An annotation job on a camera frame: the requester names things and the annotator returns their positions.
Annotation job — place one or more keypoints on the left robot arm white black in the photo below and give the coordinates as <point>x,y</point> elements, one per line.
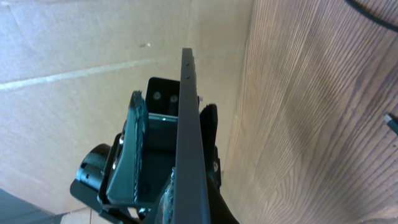
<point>90,171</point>

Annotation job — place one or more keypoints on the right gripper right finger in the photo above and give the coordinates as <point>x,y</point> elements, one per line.
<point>219,211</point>

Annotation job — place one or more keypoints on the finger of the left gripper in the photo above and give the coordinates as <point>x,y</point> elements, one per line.
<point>122,188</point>
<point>208,124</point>

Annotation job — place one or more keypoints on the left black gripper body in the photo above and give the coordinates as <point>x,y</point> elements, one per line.
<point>158,157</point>

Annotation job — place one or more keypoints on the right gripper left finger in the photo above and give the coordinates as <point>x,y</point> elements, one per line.
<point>165,209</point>

